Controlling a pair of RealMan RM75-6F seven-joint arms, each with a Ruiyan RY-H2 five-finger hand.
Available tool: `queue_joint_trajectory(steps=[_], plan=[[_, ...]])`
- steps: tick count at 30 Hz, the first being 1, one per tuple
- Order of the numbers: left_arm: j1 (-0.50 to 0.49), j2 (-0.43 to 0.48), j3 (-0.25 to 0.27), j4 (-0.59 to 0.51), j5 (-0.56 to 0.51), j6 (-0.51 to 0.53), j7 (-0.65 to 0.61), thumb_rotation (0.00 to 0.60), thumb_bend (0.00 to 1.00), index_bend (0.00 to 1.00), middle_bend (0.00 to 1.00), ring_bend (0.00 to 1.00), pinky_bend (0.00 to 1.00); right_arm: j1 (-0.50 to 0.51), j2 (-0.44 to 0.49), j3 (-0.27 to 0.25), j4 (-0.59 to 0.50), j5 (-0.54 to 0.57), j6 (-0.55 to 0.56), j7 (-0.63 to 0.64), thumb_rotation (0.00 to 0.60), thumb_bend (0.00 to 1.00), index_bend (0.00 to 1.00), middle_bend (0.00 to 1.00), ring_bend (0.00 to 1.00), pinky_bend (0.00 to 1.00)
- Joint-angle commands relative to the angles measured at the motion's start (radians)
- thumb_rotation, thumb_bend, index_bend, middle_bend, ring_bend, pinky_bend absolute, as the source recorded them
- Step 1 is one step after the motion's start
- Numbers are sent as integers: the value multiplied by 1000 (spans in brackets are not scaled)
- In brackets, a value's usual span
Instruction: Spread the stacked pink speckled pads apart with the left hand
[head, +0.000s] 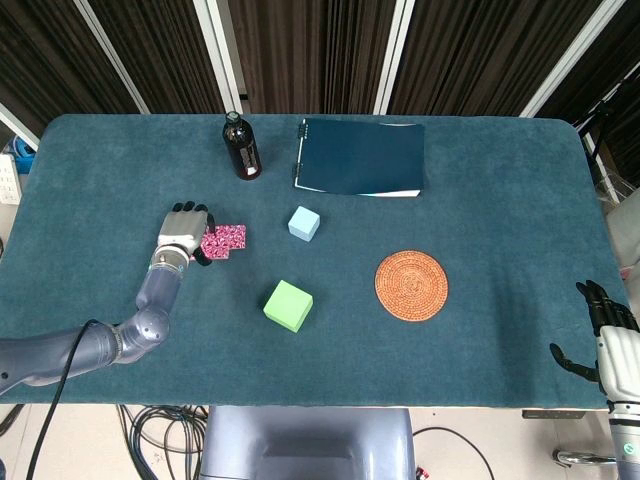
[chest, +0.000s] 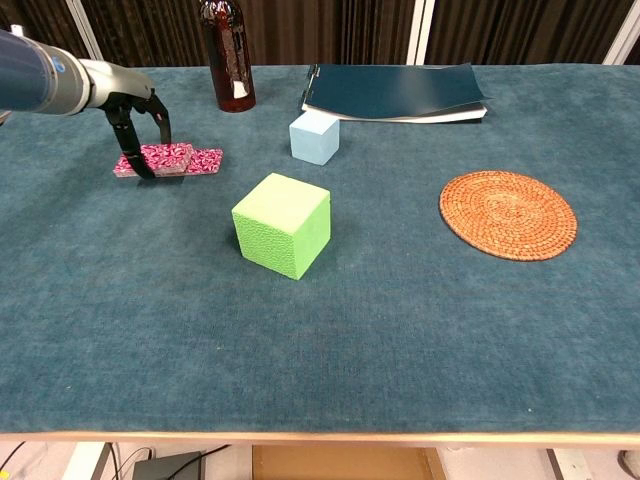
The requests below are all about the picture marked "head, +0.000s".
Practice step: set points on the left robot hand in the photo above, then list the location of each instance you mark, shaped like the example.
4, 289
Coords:
182, 230

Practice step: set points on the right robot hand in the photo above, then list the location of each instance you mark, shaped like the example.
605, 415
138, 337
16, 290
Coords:
620, 360

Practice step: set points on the pink patterned block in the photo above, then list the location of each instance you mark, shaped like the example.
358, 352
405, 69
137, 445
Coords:
217, 248
237, 235

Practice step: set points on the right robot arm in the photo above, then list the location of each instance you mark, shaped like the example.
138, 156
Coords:
625, 440

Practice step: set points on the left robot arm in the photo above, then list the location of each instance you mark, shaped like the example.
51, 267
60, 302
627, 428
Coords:
155, 290

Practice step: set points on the brown glass bottle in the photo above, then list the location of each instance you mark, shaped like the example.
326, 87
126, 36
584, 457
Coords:
242, 150

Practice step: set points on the chrome caster base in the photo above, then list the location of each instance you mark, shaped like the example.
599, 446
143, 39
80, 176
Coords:
585, 457

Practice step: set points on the light blue foam cube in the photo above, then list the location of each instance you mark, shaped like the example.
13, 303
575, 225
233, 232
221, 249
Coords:
303, 224

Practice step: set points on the green foam cube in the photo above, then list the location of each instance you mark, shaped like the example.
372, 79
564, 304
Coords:
287, 306

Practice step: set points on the blue plastic roll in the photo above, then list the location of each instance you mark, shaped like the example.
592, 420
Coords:
24, 150

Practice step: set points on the white power strip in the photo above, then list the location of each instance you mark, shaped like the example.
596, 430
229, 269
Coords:
7, 180

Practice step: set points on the teal velvet tablecloth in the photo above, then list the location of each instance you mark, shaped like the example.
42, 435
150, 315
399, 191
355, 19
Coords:
350, 360

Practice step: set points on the dark brown pleated curtain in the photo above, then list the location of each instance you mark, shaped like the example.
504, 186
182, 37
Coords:
310, 50

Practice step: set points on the round woven rattan coaster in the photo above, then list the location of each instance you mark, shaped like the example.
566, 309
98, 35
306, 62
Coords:
411, 287

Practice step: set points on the grey-blue robot torso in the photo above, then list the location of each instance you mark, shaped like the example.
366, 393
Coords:
307, 445

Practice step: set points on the white frame post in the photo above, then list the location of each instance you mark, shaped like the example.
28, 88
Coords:
220, 57
567, 57
395, 57
114, 57
17, 129

